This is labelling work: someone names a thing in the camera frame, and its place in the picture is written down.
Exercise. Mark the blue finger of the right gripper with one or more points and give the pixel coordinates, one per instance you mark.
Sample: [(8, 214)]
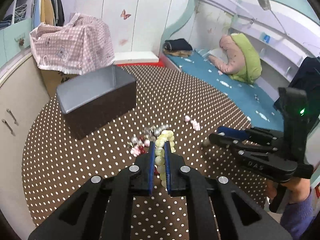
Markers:
[(254, 134)]

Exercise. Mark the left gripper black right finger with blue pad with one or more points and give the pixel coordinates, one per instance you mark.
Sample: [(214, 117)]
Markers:
[(216, 208)]

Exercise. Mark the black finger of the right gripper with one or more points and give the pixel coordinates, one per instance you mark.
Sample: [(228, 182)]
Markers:
[(238, 147)]

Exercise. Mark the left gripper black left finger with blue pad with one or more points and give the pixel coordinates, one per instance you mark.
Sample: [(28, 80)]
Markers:
[(102, 207)]

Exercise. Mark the pink white bow hair clip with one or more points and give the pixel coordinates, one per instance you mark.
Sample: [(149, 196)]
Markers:
[(193, 122)]

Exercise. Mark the purple sleeve forearm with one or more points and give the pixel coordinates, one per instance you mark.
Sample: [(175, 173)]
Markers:
[(298, 217)]

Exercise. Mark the silver pearl jewelry piece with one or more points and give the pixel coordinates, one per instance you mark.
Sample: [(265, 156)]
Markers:
[(153, 132)]

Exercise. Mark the pink white bead jewelry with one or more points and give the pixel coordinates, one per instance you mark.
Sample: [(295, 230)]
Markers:
[(139, 146)]

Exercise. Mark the person's right hand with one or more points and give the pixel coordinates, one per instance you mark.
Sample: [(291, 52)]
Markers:
[(299, 188)]

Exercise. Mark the teal bed mattress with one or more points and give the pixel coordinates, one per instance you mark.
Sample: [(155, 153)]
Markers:
[(253, 101)]

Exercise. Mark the brown polka dot tablecloth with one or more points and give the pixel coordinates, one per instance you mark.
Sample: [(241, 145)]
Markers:
[(55, 165)]

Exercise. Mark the pink green body pillow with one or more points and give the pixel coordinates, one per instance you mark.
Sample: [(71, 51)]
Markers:
[(243, 61)]

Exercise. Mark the dark hanging jacket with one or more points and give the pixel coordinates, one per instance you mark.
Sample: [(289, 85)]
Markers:
[(307, 79)]

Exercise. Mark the dark folded clothes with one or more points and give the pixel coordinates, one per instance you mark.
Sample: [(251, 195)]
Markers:
[(179, 47)]

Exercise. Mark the grey metal tin box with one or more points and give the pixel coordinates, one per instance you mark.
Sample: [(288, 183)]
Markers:
[(88, 102)]

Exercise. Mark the red white storage bench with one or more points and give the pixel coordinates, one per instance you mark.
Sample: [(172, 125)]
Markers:
[(137, 58)]

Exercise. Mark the brown cardboard box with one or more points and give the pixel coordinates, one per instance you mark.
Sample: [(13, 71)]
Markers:
[(54, 78)]

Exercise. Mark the pink checkered cloth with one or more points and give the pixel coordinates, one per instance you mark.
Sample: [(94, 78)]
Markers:
[(81, 46)]

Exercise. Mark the hanging clothes in wardrobe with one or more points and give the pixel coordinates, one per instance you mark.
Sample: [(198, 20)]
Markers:
[(49, 12)]

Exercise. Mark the beige cabinet with handles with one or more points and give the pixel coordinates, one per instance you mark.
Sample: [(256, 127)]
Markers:
[(23, 95)]

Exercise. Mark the pink butterfly wall sticker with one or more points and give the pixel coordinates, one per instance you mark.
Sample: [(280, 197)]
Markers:
[(124, 15)]

